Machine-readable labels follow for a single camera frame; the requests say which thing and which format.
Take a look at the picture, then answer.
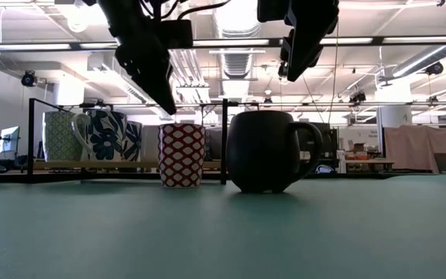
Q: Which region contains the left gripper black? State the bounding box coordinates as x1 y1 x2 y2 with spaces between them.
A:
98 0 177 115

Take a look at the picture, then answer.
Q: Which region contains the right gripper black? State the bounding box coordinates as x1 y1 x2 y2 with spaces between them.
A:
280 0 340 81

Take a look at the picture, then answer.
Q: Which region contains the navy floral white mug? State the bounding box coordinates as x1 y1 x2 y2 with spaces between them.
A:
123 119 143 162
70 108 128 162

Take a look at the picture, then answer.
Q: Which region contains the red white lattice mug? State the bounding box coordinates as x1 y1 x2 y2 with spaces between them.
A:
157 122 208 189

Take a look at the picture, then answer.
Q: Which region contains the round black mug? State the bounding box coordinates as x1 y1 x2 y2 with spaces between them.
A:
225 109 324 195

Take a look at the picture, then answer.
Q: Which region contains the green lattice patterned mug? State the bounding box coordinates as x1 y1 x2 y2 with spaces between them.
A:
42 111 89 162

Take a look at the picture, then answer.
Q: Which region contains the black computer monitor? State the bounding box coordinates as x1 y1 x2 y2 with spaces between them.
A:
295 122 340 160

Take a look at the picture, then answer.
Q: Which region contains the wooden top metal workbench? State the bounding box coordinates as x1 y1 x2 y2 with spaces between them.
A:
342 157 396 174

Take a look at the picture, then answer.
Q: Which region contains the pink hanging cloth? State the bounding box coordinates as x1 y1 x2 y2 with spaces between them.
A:
384 124 446 174

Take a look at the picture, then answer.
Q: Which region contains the white computer monitor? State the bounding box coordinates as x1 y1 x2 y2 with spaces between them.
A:
0 125 21 154

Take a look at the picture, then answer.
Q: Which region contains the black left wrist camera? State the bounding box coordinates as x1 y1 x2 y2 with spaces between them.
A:
156 19 194 50

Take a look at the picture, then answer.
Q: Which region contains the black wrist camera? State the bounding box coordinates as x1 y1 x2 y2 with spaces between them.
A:
256 0 290 23
156 19 194 50

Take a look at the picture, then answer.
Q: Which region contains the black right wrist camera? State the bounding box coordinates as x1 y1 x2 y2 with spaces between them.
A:
256 0 290 23

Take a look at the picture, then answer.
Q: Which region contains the silver ceiling air duct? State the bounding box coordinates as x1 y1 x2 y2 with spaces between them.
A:
211 0 266 78
393 43 446 78

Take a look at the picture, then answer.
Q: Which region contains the dark camera cable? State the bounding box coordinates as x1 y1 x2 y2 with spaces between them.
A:
160 0 232 21

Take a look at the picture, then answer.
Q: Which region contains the black frame beam with lights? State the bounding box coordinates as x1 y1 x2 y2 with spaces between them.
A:
0 35 446 52

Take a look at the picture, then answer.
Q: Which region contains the black wire mug rack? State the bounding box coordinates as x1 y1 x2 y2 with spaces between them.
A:
27 97 230 185

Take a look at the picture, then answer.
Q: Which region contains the black metal table frame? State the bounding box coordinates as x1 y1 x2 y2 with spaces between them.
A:
0 169 444 184

